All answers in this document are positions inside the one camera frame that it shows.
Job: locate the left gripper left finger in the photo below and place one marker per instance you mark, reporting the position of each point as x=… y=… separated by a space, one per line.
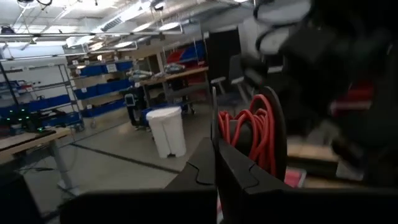
x=203 y=165

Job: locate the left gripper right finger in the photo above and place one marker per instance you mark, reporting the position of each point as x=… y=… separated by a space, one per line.
x=236 y=180

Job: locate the white waste bin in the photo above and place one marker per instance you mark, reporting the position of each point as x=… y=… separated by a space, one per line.
x=166 y=130

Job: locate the black stand with tablet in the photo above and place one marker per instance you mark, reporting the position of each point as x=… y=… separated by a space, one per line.
x=133 y=109

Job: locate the cluttered wooden workbench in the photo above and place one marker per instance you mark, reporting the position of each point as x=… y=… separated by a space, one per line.
x=183 y=74

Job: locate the white cabinet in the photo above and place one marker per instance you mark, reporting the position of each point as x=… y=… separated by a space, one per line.
x=247 y=40

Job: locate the black partition panel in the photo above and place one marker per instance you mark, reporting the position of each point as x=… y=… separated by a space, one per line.
x=222 y=56

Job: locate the shelf with red blue bins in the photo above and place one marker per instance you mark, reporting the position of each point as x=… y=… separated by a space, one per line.
x=192 y=53

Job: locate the metal rack cart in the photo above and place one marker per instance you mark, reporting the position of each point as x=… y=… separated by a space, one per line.
x=46 y=102

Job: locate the long ceiling light bar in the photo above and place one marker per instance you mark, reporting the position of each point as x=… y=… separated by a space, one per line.
x=93 y=35

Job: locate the wooden workbench with white leg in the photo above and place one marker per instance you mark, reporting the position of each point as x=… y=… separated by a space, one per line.
x=31 y=140

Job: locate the black robot with green lights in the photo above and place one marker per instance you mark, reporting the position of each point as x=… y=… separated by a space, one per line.
x=21 y=119

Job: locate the silver ceiling air duct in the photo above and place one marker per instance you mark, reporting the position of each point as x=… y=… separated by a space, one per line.
x=112 y=23

